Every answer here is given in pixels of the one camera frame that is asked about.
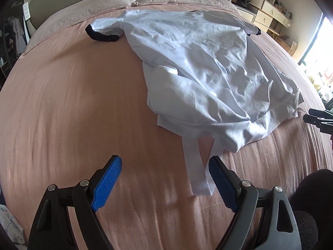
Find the pink bed sheet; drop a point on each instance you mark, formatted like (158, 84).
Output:
(68, 105)

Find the cardboard box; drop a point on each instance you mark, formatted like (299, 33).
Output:
(282, 40)

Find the white dresser with drawers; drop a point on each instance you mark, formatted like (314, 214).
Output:
(263, 14)

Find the white power strip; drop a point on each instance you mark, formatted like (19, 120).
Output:
(26, 12)

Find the glass door wardrobe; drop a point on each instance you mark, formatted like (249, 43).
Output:
(13, 40)

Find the white shirt with navy trim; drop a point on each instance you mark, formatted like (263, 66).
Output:
(205, 76)

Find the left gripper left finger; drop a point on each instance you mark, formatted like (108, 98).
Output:
(52, 227)

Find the pile of clothes on floor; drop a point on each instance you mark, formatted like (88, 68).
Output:
(12, 227)

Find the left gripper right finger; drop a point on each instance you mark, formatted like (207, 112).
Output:
(277, 228)

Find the left pink pillow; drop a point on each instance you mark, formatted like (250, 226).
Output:
(74, 14)

